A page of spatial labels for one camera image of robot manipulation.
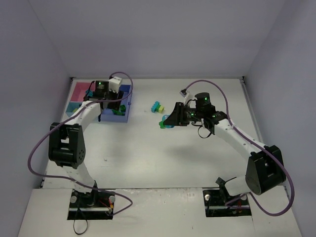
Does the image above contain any cyan flower-face lego piece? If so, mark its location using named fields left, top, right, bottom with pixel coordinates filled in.
left=162, top=115, right=174, bottom=128

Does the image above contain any green four-stud lego brick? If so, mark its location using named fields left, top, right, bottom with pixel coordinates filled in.
left=112, top=110, right=125, bottom=116

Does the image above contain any green heart lego brick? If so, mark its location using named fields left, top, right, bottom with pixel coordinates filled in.
left=120, top=105, right=126, bottom=112

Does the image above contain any green lego brick with number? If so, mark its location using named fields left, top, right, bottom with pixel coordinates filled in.
left=158, top=121, right=166, bottom=129

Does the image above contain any cyan square lego brick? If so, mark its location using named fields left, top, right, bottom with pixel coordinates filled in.
left=85, top=90, right=93, bottom=97

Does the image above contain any cyan long lego brick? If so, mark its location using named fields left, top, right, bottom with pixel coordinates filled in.
left=151, top=101, right=160, bottom=113

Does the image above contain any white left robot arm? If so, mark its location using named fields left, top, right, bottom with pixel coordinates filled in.
left=48, top=77, right=124, bottom=194

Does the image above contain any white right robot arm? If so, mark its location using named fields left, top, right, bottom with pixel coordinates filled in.
left=163, top=92, right=286, bottom=197

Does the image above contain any purple-blue plastic tray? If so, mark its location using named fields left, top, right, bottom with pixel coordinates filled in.
left=97, top=84, right=132, bottom=123

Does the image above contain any pink plastic tray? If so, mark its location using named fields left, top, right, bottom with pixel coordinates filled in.
left=70, top=82, right=91, bottom=102

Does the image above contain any light blue plastic tray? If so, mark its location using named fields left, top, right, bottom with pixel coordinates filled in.
left=66, top=101, right=82, bottom=117

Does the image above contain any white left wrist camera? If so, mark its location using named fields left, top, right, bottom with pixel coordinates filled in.
left=108, top=77, right=122, bottom=93

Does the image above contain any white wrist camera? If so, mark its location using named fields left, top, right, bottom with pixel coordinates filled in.
left=108, top=77, right=122, bottom=93
left=180, top=89, right=195, bottom=106

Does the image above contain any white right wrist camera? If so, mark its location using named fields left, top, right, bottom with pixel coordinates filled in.
left=180, top=89, right=195, bottom=106

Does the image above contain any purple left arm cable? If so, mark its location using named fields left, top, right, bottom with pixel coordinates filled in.
left=27, top=71, right=134, bottom=216

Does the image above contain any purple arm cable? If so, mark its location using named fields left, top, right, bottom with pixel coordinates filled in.
left=184, top=79, right=295, bottom=217
left=27, top=71, right=134, bottom=216

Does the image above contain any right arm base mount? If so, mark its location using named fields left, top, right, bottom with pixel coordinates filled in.
left=202, top=177, right=252, bottom=218

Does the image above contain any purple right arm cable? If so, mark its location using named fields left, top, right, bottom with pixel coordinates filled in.
left=184, top=79, right=295, bottom=217

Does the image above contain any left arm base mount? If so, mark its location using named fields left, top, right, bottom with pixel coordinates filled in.
left=67, top=189, right=117, bottom=235

